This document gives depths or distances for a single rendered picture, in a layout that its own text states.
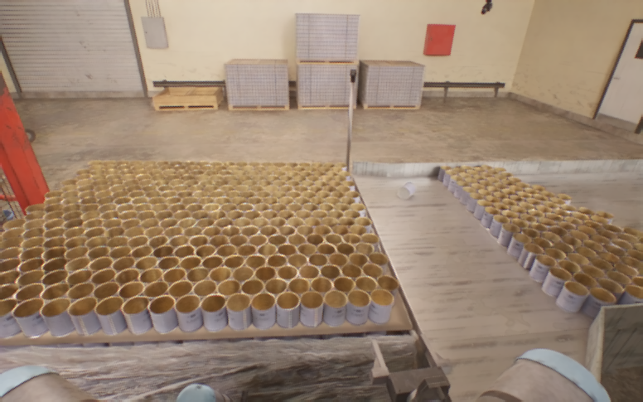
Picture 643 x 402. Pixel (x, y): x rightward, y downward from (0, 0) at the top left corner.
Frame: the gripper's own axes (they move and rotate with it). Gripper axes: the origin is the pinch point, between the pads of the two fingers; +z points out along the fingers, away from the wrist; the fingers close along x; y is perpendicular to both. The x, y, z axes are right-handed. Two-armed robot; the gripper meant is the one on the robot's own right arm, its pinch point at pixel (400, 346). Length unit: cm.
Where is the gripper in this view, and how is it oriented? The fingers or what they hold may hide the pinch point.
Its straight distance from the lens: 94.4
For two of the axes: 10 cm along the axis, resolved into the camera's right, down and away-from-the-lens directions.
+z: -1.7, -4.8, 8.6
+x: 9.8, -0.4, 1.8
